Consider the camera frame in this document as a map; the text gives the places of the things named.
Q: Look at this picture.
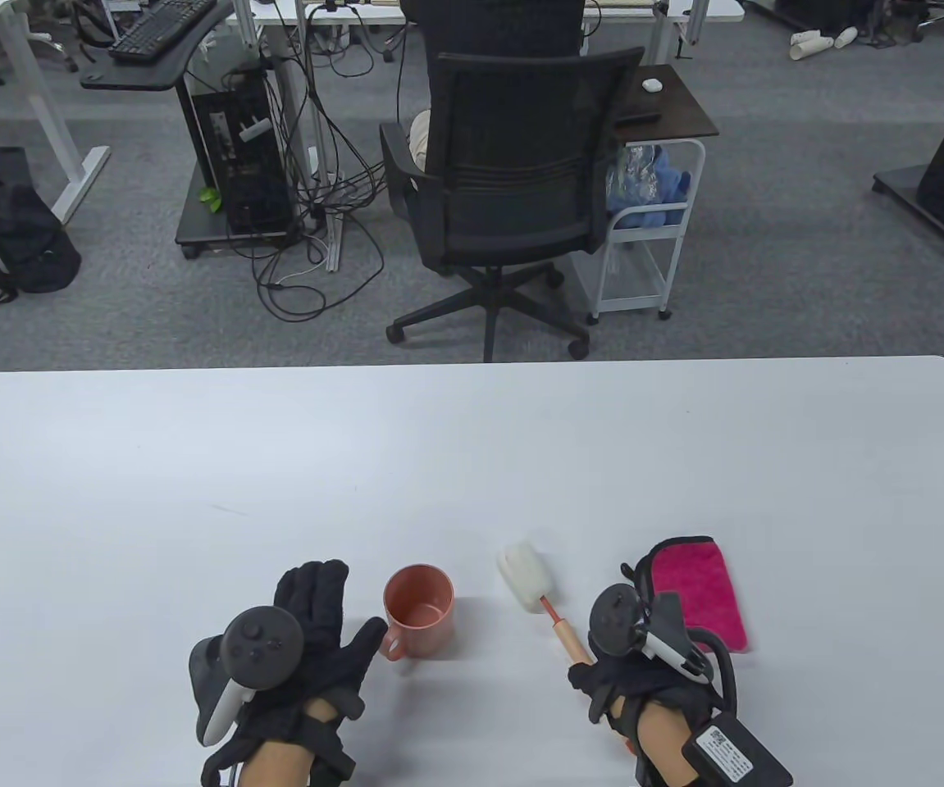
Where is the grey right hand controller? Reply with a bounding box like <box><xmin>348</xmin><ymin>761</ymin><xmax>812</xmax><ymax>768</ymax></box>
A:
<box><xmin>588</xmin><ymin>584</ymin><xmax>714</xmax><ymax>685</ymax></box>

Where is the white cart with brown top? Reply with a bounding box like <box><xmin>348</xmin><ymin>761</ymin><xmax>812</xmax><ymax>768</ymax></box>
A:
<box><xmin>582</xmin><ymin>64</ymin><xmax>720</xmax><ymax>325</ymax></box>

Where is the person's right forearm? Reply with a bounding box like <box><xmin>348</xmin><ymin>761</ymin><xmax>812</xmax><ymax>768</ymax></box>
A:
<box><xmin>627</xmin><ymin>697</ymin><xmax>735</xmax><ymax>787</ymax></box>

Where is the person's left hand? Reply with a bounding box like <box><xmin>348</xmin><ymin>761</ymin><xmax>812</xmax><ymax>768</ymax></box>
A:
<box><xmin>230</xmin><ymin>560</ymin><xmax>388</xmax><ymax>739</ymax></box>

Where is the black curved desk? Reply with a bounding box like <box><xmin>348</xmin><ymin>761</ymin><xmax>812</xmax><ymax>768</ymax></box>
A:
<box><xmin>80</xmin><ymin>0</ymin><xmax>235</xmax><ymax>91</ymax></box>

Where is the long white desk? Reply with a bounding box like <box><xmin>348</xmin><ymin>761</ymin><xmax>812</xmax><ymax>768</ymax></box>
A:
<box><xmin>234</xmin><ymin>0</ymin><xmax>747</xmax><ymax>62</ymax></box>

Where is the grey left hand controller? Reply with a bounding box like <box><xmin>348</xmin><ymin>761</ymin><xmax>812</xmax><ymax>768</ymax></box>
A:
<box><xmin>189</xmin><ymin>605</ymin><xmax>304</xmax><ymax>747</ymax></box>

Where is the grey hand controller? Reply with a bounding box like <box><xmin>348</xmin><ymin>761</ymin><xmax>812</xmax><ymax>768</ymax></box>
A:
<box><xmin>189</xmin><ymin>605</ymin><xmax>304</xmax><ymax>747</ymax></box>
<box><xmin>588</xmin><ymin>584</ymin><xmax>714</xmax><ymax>685</ymax></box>

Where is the black mesh office chair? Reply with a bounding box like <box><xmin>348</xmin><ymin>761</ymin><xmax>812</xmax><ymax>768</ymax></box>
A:
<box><xmin>379</xmin><ymin>47</ymin><xmax>645</xmax><ymax>363</ymax></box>

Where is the person's right hand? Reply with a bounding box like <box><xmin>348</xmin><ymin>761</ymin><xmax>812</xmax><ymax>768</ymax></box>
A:
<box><xmin>568</xmin><ymin>654</ymin><xmax>727</xmax><ymax>730</ymax></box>

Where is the blue cloth bundle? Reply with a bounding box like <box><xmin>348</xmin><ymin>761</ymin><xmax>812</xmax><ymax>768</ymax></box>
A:
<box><xmin>607</xmin><ymin>143</ymin><xmax>692</xmax><ymax>230</ymax></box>

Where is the person's left forearm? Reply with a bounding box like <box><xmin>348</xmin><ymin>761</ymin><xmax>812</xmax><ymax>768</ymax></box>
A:
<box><xmin>201</xmin><ymin>697</ymin><xmax>358</xmax><ymax>787</ymax></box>

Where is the black computer tower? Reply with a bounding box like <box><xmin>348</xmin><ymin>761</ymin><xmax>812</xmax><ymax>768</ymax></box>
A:
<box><xmin>176</xmin><ymin>78</ymin><xmax>296</xmax><ymax>239</ymax></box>

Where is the black backpack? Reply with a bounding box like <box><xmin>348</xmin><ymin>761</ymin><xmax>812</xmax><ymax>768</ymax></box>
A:
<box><xmin>0</xmin><ymin>148</ymin><xmax>83</xmax><ymax>318</ymax></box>

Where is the black rolling platform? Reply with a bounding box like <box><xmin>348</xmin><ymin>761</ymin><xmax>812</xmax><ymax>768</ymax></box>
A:
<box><xmin>175</xmin><ymin>176</ymin><xmax>308</xmax><ymax>259</ymax></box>

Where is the black keyboard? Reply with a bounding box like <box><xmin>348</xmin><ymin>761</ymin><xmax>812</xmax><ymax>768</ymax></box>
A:
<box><xmin>108</xmin><ymin>0</ymin><xmax>220</xmax><ymax>62</ymax></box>

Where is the magenta cloth with black edge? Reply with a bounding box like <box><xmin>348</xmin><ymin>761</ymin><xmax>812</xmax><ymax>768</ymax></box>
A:
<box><xmin>621</xmin><ymin>536</ymin><xmax>749</xmax><ymax>654</ymax></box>

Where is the bundle of black cables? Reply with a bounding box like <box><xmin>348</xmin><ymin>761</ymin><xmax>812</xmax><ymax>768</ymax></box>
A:
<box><xmin>226</xmin><ymin>0</ymin><xmax>407</xmax><ymax>322</ymax></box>

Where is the pink water cup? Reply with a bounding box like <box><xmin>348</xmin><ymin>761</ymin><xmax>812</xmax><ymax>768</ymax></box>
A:
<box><xmin>379</xmin><ymin>564</ymin><xmax>454</xmax><ymax>662</ymax></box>

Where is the white desk with metal legs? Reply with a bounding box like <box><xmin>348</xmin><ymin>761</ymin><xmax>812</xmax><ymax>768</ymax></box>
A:
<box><xmin>0</xmin><ymin>0</ymin><xmax>112</xmax><ymax>288</ymax></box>

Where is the white sponge cup brush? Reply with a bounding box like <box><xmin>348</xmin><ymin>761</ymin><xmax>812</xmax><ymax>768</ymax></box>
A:
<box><xmin>496</xmin><ymin>539</ymin><xmax>635</xmax><ymax>753</ymax></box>

